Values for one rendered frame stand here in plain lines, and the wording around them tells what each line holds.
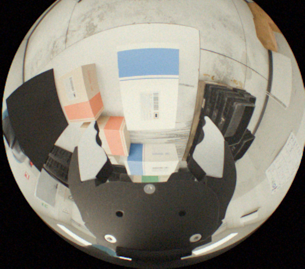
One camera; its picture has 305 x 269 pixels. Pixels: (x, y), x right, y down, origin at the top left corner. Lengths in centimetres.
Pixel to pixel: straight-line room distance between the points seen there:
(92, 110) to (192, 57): 32
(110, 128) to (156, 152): 20
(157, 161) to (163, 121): 17
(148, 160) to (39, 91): 50
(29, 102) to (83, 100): 25
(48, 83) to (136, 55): 38
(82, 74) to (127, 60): 12
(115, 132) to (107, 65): 20
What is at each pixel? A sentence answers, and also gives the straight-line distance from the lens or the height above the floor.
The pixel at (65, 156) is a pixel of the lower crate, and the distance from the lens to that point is 74.
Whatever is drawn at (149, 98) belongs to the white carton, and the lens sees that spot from 21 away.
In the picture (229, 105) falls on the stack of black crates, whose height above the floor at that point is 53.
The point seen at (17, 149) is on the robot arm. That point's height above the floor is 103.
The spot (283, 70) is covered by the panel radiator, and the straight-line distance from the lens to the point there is 250.
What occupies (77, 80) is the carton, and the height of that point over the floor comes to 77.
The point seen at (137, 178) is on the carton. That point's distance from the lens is 64.
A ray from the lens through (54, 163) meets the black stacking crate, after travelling 76.
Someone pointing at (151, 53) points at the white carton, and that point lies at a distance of 20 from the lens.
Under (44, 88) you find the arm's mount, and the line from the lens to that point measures 46.
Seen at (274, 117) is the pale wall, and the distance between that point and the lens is 260.
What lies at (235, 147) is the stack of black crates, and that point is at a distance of 125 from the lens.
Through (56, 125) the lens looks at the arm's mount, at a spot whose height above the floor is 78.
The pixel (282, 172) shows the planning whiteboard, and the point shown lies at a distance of 277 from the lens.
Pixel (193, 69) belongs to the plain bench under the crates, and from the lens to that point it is 32.
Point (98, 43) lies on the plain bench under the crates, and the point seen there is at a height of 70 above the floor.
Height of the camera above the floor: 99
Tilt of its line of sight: 58 degrees down
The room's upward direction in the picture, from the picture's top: 175 degrees clockwise
